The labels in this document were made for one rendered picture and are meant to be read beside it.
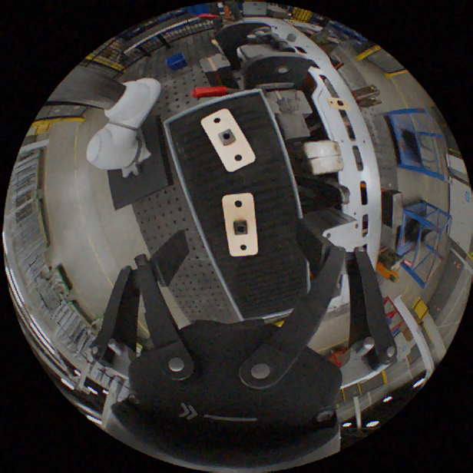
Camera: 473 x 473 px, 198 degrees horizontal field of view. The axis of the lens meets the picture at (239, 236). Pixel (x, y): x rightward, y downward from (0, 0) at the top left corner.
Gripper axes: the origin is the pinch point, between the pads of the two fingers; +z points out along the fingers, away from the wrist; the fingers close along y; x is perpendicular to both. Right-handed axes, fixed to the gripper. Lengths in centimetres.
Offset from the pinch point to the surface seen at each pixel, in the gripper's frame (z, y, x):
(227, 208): 4.2, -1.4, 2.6
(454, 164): 59, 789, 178
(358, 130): 20.5, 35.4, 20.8
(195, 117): 4.5, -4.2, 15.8
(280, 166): 4.5, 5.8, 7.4
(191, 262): 51, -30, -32
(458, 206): 49, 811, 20
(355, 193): 20.5, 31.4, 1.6
